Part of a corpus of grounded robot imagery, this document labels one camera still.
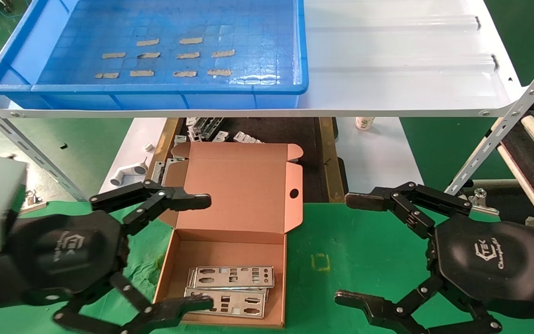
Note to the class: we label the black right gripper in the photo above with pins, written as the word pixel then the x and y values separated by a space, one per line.
pixel 489 260

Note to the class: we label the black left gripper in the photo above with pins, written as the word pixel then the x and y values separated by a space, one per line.
pixel 58 253

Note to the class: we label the silver metal io shield plate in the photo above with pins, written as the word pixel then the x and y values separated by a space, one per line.
pixel 220 277
pixel 262 291
pixel 197 299

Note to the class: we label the open brown cardboard box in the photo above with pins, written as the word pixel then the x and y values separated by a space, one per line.
pixel 239 185

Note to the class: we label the blue plastic tray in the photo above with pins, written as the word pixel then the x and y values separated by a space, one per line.
pixel 248 28

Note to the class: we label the green table cloth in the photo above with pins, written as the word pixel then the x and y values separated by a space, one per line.
pixel 364 260

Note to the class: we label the white plastic pipe fitting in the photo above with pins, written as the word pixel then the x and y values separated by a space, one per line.
pixel 130 174

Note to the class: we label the small white block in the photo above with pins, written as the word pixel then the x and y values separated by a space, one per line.
pixel 149 147

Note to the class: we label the metal table clamp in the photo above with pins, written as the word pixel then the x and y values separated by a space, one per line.
pixel 480 198
pixel 33 200

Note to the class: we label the white paper cup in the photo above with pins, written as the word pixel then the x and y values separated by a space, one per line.
pixel 364 123

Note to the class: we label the stack of metal brackets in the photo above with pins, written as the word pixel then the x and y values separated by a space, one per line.
pixel 206 126

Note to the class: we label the white metal shelf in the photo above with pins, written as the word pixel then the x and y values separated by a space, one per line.
pixel 387 69

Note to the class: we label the curled dark beige tape strip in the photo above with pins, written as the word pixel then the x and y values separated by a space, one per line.
pixel 148 55

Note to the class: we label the bent grey metal bracket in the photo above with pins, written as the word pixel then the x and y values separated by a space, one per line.
pixel 156 172

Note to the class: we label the brass conveyor side rail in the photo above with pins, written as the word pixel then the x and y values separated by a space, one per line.
pixel 329 162
pixel 167 139

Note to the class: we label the small metal bracket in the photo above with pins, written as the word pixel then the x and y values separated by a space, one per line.
pixel 221 136
pixel 180 139

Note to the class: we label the ribbed metal bracket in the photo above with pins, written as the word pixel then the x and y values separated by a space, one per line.
pixel 244 138

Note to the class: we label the perforated steel shelf post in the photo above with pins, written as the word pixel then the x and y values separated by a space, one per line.
pixel 28 146
pixel 508 123

